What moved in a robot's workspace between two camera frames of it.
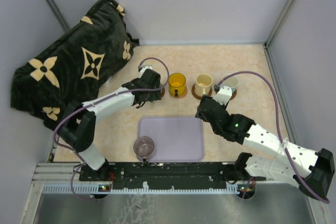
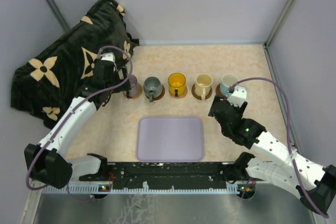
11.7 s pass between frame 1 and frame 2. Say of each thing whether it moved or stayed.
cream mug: stayed
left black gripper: moved
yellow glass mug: stayed
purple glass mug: moved
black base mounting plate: stayed
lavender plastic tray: stayed
